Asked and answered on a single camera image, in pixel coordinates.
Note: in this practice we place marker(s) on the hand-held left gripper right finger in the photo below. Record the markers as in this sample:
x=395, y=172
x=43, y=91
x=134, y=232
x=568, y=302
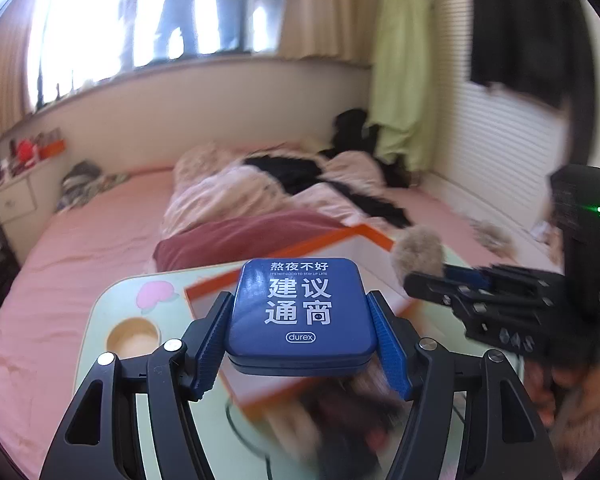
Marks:
x=390, y=345

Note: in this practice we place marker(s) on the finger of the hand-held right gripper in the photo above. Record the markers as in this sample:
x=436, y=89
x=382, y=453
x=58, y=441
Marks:
x=467, y=275
x=500, y=320

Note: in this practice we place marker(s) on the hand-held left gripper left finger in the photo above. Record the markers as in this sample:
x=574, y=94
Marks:
x=212, y=345

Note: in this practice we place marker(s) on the pale fluffy pompom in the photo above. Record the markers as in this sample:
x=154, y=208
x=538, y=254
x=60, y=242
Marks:
x=417, y=250

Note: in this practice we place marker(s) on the blue tin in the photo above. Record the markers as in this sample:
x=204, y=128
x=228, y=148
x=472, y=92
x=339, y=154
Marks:
x=300, y=310

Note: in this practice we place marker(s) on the orange cardboard box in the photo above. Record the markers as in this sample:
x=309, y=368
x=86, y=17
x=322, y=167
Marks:
x=325, y=249

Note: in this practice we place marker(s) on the person's right forearm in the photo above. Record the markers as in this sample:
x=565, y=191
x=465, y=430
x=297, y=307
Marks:
x=582, y=410

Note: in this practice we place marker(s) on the mint green desktop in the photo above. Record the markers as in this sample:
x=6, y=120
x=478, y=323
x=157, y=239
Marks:
x=110, y=305

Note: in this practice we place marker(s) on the person's right hand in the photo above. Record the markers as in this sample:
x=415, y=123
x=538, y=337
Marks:
x=542, y=390

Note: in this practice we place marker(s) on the beige fluffy item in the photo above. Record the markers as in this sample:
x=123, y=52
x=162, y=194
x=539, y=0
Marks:
x=495, y=235

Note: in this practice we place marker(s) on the dark red packet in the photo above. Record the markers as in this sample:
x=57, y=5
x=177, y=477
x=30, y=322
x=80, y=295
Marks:
x=335, y=405

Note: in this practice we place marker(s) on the white louvred door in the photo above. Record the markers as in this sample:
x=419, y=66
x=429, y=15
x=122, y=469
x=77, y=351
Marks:
x=505, y=150

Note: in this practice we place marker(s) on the pale pink comforter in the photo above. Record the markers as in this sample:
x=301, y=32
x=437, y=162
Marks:
x=215, y=190

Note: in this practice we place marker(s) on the pink bed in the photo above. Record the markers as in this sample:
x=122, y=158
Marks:
x=80, y=240

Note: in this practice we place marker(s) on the black clothing heap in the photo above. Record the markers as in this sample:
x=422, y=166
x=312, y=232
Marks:
x=352, y=130

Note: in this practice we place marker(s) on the grey patterned cloth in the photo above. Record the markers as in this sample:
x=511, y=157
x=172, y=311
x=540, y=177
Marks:
x=87, y=182

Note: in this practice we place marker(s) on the light green hanging cloth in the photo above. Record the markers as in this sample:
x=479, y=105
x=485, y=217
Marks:
x=405, y=60

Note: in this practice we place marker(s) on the black hanging garment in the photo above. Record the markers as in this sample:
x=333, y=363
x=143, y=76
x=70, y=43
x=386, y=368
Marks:
x=525, y=20

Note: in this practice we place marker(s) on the white nightstand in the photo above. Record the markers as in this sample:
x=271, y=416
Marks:
x=15, y=200

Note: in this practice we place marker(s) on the small orange box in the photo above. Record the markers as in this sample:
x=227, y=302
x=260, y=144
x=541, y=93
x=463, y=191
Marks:
x=52, y=148

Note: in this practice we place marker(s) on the red item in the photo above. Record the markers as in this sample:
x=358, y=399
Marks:
x=24, y=150

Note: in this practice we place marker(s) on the beige curtain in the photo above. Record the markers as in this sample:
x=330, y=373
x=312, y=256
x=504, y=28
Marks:
x=10, y=70
x=325, y=10

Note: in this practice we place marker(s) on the window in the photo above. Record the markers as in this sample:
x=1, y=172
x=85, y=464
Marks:
x=105, y=10

